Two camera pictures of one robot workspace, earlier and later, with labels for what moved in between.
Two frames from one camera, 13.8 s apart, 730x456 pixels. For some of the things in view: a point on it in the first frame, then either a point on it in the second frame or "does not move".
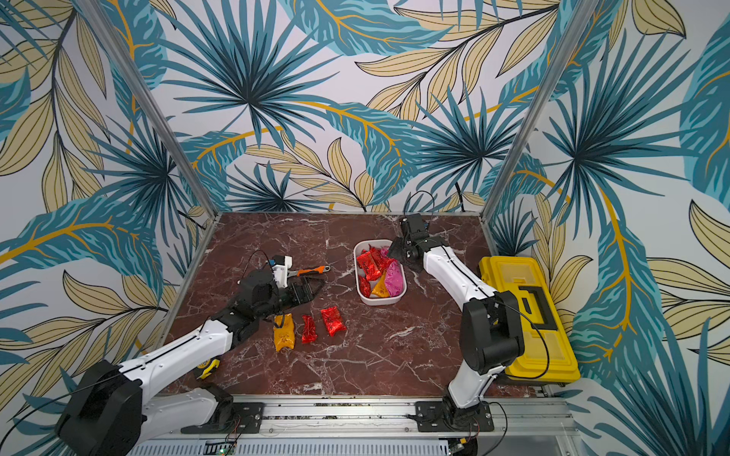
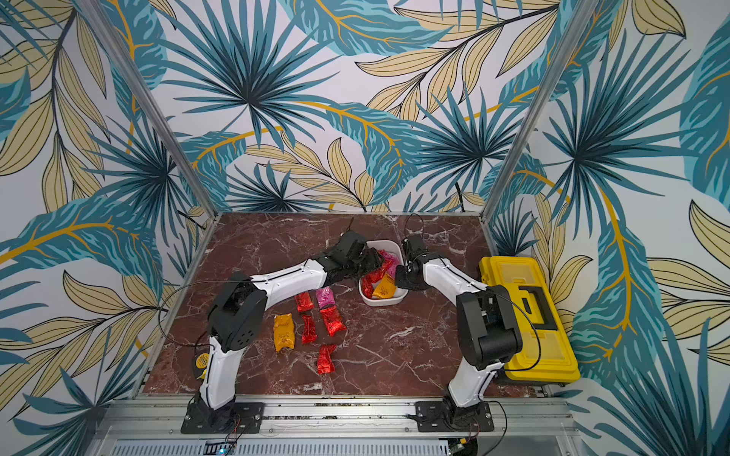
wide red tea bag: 333,320 does not move
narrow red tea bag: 309,330 does not move
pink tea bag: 394,278 → 325,296
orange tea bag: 283,332 does not move
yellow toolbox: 549,354 does not move
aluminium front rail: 522,427 does not move
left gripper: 307,294 → 374,261
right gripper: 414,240 → 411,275
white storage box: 359,246 does not move
